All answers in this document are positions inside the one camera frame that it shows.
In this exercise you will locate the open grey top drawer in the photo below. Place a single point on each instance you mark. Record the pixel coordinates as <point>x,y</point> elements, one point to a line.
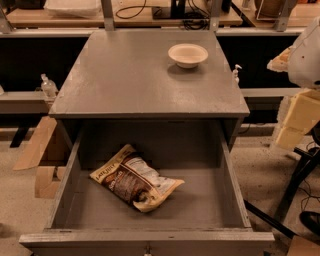
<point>205,216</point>

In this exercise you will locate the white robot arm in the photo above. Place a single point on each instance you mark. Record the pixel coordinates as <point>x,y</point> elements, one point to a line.
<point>302,59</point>

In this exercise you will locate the brown chip bag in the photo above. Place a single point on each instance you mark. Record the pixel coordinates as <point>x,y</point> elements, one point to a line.
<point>130,178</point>

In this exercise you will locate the grey cabinet counter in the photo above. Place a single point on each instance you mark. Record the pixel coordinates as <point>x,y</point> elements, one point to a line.
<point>128,74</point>

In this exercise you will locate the white bowl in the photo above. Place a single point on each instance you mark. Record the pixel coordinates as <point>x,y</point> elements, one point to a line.
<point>187,55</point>

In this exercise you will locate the cardboard pieces on floor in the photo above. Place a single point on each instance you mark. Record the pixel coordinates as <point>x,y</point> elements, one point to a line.
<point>46,152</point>

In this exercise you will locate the clear plastic bottle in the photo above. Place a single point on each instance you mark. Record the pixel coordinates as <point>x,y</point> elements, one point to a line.
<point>48,87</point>

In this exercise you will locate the black stand legs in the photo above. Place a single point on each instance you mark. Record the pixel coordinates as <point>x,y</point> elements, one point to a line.
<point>309,160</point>

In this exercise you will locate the white pump dispenser bottle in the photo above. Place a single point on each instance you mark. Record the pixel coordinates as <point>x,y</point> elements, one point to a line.
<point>235,72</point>

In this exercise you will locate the clear plastic bag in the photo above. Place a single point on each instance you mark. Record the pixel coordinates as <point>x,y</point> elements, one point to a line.
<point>77,8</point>

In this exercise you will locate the yellow foam blocks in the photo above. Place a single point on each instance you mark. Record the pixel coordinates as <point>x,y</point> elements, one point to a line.
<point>297,115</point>

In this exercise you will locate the wooden workbench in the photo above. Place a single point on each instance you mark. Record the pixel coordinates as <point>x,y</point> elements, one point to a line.
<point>127,14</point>

